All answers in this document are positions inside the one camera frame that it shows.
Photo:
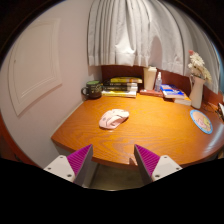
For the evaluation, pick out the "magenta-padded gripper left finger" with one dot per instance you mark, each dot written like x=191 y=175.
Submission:
x=63 y=166

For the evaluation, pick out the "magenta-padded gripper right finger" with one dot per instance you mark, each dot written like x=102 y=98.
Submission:
x=165 y=166

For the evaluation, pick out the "pink computer mouse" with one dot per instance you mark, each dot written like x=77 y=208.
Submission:
x=112 y=119

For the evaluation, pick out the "round blue-rimmed cartoon mouse pad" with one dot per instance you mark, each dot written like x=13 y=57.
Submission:
x=201 y=122

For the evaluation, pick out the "red-brown book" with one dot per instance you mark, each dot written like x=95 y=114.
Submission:
x=150 y=93

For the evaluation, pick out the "blue book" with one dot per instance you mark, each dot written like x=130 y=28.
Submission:
x=171 y=91

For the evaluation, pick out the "white ceramic vase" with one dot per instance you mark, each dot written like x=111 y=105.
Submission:
x=196 y=93

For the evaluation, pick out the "white flat electronic device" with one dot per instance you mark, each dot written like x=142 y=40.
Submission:
x=221 y=108

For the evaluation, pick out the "dark mug with green inside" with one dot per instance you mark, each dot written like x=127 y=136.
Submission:
x=93 y=89

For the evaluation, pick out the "small clear spray bottle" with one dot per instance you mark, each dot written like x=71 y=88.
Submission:
x=158 y=83

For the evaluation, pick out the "white and yellow book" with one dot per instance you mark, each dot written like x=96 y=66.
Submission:
x=118 y=93

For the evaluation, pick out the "cream tumbler bottle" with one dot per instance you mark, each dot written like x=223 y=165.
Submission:
x=149 y=78

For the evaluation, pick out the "yellow and black book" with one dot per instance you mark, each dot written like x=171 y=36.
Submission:
x=126 y=80

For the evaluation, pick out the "white flower bouquet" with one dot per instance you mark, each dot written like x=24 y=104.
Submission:
x=198 y=65

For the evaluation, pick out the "white pleated curtain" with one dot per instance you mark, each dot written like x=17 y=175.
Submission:
x=140 y=30

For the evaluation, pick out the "white framed wall panel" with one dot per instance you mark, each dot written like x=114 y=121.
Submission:
x=33 y=63

